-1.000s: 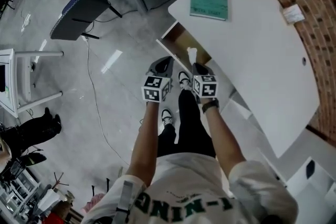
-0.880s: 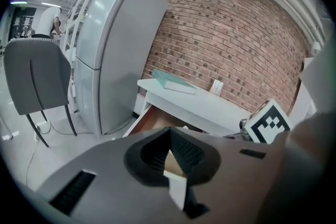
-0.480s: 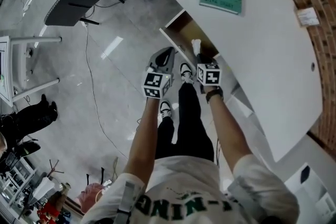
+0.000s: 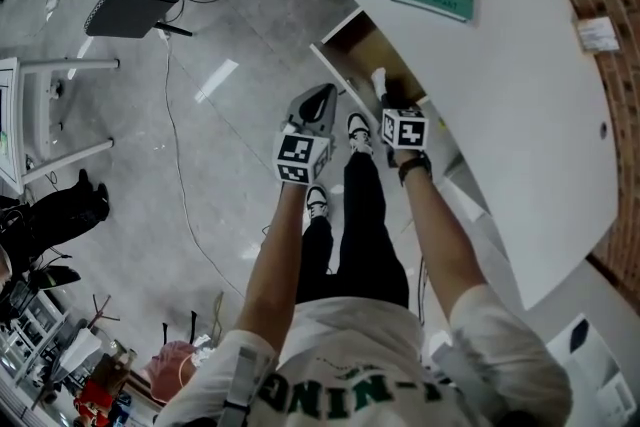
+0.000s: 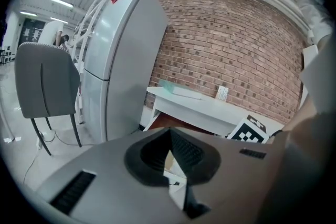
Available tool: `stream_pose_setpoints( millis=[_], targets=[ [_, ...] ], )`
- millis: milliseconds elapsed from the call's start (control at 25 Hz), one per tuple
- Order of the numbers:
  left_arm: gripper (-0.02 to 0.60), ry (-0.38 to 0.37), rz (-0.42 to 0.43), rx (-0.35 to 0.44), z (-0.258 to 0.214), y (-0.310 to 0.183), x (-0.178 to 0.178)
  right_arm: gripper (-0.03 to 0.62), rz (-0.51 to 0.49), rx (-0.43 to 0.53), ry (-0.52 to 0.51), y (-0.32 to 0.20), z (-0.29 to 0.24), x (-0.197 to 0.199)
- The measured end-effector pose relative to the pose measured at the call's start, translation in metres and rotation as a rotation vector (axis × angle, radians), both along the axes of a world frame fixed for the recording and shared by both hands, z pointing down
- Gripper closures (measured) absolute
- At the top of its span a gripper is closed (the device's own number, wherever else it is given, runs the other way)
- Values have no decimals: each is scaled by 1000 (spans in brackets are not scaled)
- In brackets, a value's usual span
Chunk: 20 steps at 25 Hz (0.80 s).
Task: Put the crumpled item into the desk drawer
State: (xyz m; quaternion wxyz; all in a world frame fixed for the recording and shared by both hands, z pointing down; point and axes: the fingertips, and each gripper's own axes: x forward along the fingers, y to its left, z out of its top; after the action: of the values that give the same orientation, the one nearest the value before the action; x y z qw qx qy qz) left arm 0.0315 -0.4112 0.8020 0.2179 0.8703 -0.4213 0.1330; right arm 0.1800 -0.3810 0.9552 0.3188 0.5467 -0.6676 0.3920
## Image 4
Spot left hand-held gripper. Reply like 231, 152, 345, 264
272, 83, 339, 187

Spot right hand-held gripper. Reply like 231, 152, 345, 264
379, 94, 431, 151

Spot wooden drawer with white front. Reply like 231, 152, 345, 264
309, 7, 431, 117

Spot person's right forearm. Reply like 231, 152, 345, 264
399, 163, 489, 332

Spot person's left forearm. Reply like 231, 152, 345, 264
234, 179, 309, 342

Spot black wristwatch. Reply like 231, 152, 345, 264
387, 149, 434, 187

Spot person's right white shoe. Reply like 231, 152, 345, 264
346, 112, 376, 157

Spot person's white shoe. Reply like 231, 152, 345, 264
346, 112, 376, 157
305, 184, 331, 221

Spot person's left white shoe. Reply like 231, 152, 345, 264
305, 184, 331, 221

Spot person's black trousers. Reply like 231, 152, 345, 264
294, 149, 411, 311

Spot white desk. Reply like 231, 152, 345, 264
342, 0, 620, 312

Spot small white card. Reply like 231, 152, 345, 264
572, 16, 623, 54

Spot white t-shirt with green print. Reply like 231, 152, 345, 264
154, 282, 574, 427

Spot pink cushion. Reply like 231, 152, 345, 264
144, 339, 202, 404

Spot white table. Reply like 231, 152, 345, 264
0, 56, 121, 196

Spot white cabinet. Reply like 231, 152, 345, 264
544, 312, 640, 427

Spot white floor cable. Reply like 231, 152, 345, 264
162, 32, 246, 299

